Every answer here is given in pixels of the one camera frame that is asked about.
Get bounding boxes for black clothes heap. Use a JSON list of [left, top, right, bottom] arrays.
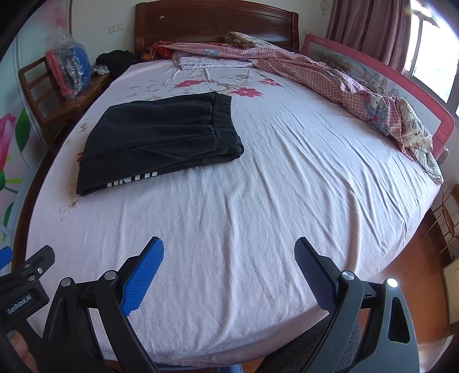
[[94, 50, 140, 77]]

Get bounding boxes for dark pants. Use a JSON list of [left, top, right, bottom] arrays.
[[76, 91, 245, 197]]

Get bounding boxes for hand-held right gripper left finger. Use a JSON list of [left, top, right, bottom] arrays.
[[42, 236, 165, 373]]

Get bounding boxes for pink patterned quilt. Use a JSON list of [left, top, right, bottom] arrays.
[[172, 32, 444, 184]]

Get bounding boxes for person's right leg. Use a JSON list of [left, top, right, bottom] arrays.
[[265, 316, 359, 373]]

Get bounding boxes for person's left hand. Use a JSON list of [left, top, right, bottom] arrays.
[[9, 332, 40, 373]]

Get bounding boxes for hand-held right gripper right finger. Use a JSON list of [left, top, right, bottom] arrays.
[[294, 236, 420, 373]]

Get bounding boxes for folded lavender sheet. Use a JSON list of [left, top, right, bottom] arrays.
[[173, 52, 257, 70]]

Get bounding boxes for wooden headboard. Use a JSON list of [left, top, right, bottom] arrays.
[[134, 1, 300, 54]]

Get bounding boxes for floral printed wardrobe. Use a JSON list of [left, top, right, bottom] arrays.
[[0, 0, 72, 252]]

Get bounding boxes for mauve curtain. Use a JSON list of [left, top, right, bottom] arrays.
[[324, 0, 413, 74]]

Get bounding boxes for wooden chair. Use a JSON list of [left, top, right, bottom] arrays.
[[18, 55, 112, 155]]

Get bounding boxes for pink bed rail guard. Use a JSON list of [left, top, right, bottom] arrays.
[[300, 34, 454, 151]]

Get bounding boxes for metal wire stand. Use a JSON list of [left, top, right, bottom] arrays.
[[421, 183, 459, 259]]

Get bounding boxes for blue stool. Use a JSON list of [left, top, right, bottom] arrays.
[[201, 364, 245, 373]]

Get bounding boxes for white box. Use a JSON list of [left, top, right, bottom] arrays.
[[442, 262, 459, 316]]

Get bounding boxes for plastic bag of clothes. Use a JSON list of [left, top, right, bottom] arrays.
[[45, 34, 93, 99]]

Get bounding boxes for orange tasselled cloth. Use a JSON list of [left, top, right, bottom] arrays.
[[141, 40, 180, 61]]

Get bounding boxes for window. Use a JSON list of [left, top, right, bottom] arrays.
[[405, 0, 459, 112]]

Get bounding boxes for bed with pink floral sheet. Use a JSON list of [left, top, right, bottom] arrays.
[[25, 57, 447, 366]]

